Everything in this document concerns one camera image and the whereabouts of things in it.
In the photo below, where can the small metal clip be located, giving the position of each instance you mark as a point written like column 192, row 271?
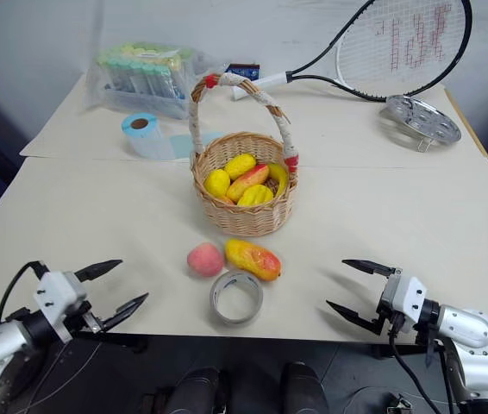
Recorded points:
column 399, row 403

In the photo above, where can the dark rounded shape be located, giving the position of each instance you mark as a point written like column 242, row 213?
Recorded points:
column 192, row 390
column 304, row 388

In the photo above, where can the yellow toy banana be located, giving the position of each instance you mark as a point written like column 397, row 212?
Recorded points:
column 280, row 177

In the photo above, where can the round steel steamer rack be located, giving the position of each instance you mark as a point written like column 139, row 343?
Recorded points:
column 423, row 118

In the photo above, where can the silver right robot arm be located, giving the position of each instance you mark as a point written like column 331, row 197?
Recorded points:
column 472, row 340

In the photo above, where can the small blue box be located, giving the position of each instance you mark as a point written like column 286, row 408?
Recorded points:
column 244, row 70

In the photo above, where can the plastic bag of test tubes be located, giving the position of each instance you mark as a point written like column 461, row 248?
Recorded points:
column 140, row 79

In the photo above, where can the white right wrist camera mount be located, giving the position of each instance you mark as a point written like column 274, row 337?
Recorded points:
column 405, row 297

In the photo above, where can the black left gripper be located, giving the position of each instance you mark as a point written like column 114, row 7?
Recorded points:
column 85, row 321

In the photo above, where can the pink toy peach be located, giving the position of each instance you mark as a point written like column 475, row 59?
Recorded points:
column 204, row 259

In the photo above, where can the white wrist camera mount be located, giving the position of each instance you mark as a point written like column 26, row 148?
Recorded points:
column 405, row 297
column 56, row 293

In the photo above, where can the red yellow toy mango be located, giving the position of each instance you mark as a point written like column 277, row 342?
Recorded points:
column 248, row 179

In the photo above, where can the yellow orange toy mango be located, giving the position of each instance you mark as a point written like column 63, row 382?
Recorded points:
column 252, row 259

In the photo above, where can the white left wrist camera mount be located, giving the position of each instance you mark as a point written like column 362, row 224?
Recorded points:
column 56, row 293

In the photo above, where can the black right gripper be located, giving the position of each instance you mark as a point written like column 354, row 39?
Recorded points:
column 385, row 317

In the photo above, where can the grey duct tape roll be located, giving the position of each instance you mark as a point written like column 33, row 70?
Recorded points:
column 222, row 297

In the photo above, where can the black white tennis racket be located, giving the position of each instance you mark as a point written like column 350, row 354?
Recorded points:
column 399, row 47

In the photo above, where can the light blue label roll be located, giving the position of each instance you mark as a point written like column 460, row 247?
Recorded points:
column 147, row 138

